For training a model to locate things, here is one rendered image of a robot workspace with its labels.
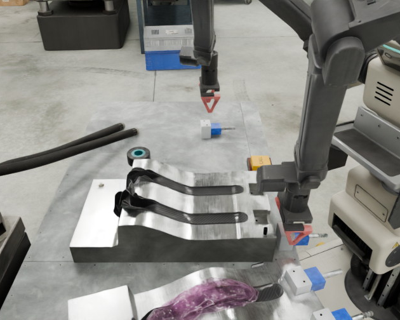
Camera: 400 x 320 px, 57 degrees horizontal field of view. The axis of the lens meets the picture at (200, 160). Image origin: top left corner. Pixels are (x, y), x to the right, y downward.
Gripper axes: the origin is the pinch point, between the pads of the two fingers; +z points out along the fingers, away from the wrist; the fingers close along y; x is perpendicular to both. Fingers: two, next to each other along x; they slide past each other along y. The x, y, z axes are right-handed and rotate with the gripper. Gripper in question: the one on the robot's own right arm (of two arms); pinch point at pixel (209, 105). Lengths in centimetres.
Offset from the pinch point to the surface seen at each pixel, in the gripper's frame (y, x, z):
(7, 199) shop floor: -61, -120, 92
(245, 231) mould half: 59, 4, 4
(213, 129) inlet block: 2.1, 1.4, 8.8
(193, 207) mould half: 48.6, -8.4, 4.3
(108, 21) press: -330, -88, 59
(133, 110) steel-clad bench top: -22.2, -30.6, 12.6
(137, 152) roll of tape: 13.9, -25.9, 9.7
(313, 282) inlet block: 73, 17, 6
